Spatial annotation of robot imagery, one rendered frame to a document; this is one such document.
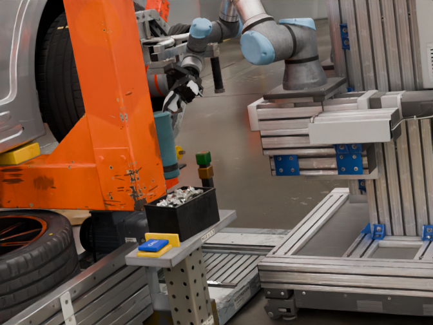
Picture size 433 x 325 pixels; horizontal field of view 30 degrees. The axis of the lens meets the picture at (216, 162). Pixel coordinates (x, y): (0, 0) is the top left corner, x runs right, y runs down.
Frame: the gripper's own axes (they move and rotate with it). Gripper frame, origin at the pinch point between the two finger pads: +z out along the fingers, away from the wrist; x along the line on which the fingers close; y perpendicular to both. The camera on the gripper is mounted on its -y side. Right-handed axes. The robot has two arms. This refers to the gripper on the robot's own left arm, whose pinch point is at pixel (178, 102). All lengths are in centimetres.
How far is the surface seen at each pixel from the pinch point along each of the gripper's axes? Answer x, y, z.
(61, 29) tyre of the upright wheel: 41, -31, -38
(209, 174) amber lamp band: -3.1, 18.4, 21.1
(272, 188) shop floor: 59, 132, -103
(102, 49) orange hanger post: 0.0, -35.5, 11.4
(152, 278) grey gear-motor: 45, 47, 26
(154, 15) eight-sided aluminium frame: 17, -9, -58
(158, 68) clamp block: 9.9, -4.8, -21.2
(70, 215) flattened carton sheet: 158, 78, -84
